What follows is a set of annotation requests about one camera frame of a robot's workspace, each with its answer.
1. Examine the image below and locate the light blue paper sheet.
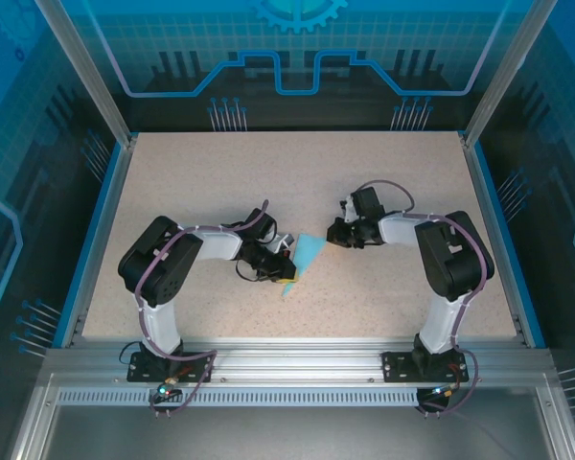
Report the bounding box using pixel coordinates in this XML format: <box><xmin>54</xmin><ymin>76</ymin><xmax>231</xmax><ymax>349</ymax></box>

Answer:
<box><xmin>277</xmin><ymin>233</ymin><xmax>328</xmax><ymax>298</ymax></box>

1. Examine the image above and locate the grey metal shelf panel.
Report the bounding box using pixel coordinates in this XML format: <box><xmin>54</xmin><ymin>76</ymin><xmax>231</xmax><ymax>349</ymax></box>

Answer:
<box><xmin>9</xmin><ymin>373</ymin><xmax>575</xmax><ymax>460</ymax></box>

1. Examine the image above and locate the aluminium mounting rail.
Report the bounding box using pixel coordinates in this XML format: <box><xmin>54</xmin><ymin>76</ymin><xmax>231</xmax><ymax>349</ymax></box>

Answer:
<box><xmin>42</xmin><ymin>336</ymin><xmax>555</xmax><ymax>387</ymax></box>

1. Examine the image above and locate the slotted grey cable duct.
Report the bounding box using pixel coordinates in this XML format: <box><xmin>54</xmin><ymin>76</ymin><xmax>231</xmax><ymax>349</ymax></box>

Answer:
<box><xmin>56</xmin><ymin>387</ymin><xmax>430</xmax><ymax>408</ymax></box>

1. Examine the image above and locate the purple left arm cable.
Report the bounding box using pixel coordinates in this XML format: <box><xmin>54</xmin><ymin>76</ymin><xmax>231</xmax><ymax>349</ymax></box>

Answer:
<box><xmin>134</xmin><ymin>198</ymin><xmax>270</xmax><ymax>418</ymax></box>

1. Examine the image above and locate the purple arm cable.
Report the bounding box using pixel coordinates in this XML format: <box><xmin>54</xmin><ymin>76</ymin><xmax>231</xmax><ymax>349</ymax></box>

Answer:
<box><xmin>356</xmin><ymin>179</ymin><xmax>491</xmax><ymax>419</ymax></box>
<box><xmin>134</xmin><ymin>198</ymin><xmax>270</xmax><ymax>418</ymax></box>

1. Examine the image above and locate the aluminium side rail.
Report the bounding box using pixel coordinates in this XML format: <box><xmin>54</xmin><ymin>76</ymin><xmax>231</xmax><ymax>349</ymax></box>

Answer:
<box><xmin>59</xmin><ymin>138</ymin><xmax>138</xmax><ymax>349</ymax></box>
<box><xmin>462</xmin><ymin>138</ymin><xmax>533</xmax><ymax>349</ymax></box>

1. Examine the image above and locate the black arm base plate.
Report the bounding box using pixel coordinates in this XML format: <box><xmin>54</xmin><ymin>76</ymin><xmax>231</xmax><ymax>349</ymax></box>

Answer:
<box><xmin>380</xmin><ymin>351</ymin><xmax>472</xmax><ymax>384</ymax></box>
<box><xmin>126</xmin><ymin>351</ymin><xmax>216</xmax><ymax>384</ymax></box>

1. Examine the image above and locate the cable connector with green light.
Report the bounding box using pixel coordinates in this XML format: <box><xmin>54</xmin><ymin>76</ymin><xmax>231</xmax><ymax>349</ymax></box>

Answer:
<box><xmin>155</xmin><ymin>378</ymin><xmax>181</xmax><ymax>399</ymax></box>
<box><xmin>428</xmin><ymin>382</ymin><xmax>461</xmax><ymax>400</ymax></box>

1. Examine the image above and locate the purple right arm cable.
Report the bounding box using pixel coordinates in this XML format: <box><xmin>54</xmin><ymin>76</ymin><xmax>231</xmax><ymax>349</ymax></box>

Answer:
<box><xmin>356</xmin><ymin>179</ymin><xmax>491</xmax><ymax>419</ymax></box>

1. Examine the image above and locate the aluminium frame post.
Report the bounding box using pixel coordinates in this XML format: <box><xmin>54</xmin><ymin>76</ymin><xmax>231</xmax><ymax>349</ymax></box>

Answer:
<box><xmin>32</xmin><ymin>0</ymin><xmax>138</xmax><ymax>150</ymax></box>
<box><xmin>462</xmin><ymin>0</ymin><xmax>560</xmax><ymax>150</ymax></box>

